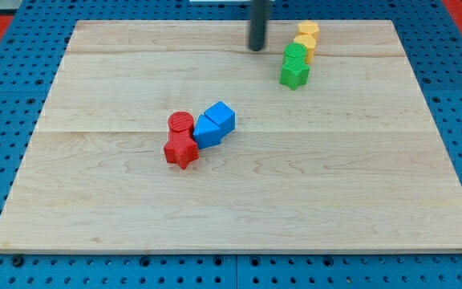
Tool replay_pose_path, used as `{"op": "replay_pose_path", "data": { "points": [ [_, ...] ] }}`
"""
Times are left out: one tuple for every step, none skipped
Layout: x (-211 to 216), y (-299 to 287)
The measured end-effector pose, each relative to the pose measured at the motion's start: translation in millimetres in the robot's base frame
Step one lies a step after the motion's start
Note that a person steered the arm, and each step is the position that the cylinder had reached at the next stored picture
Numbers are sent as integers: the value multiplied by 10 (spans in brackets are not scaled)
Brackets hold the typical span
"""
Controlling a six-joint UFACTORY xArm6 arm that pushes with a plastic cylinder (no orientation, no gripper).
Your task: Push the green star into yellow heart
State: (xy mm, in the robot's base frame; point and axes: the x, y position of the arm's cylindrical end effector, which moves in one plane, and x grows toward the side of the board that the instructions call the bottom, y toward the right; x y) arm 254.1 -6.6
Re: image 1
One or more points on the blue cube block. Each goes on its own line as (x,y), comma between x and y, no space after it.
(223,116)

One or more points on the red cylinder block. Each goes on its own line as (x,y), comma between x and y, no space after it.
(181,121)

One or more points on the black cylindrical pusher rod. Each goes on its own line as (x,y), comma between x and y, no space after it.
(258,19)

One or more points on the yellow hexagon block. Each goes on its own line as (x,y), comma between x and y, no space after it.
(309,27)

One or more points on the green star block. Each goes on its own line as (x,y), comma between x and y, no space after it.
(294,72)

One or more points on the blue triangle block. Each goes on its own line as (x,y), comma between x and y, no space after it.
(206,133)

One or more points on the green cylinder block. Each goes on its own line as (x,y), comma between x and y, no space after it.
(294,52)

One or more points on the red star block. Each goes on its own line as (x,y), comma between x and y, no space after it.
(181,149)

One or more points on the yellow heart block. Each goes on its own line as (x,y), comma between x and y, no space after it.
(309,42)

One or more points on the wooden board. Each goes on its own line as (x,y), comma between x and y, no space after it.
(350,163)

